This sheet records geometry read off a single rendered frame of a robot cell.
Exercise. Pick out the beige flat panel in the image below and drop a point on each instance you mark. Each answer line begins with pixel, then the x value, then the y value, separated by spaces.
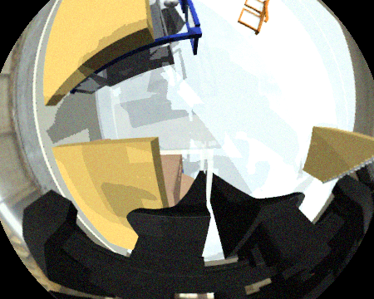
pixel 72 120

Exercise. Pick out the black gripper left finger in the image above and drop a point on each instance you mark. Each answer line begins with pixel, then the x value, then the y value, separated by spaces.
pixel 188 219

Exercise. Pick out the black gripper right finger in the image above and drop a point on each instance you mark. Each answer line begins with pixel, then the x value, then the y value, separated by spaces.
pixel 237 214

